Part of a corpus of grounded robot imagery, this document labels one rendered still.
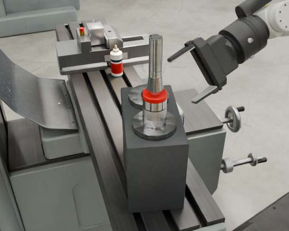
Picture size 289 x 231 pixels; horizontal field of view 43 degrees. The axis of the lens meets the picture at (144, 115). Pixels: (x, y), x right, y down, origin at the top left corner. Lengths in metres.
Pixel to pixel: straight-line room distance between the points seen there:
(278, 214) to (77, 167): 0.71
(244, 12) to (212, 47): 0.11
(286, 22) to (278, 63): 2.78
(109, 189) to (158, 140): 0.22
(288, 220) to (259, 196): 0.88
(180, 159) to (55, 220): 0.83
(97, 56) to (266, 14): 0.65
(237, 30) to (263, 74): 2.58
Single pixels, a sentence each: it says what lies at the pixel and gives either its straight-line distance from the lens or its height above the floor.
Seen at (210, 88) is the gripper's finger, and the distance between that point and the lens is 0.83.
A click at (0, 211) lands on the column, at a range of 1.32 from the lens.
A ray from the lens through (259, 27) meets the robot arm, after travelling 0.85.
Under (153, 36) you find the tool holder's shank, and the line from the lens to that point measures 0.64.
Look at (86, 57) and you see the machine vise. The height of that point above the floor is 1.02.
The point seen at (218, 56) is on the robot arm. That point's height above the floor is 1.25.
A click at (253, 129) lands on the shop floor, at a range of 2.71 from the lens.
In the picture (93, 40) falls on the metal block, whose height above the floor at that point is 1.06.
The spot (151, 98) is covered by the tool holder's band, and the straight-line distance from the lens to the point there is 0.68.
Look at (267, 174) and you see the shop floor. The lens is 2.38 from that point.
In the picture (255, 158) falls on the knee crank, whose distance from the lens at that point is 1.60.
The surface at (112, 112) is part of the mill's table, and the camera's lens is 1.11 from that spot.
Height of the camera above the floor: 1.61
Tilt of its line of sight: 36 degrees down
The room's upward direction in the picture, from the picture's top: straight up
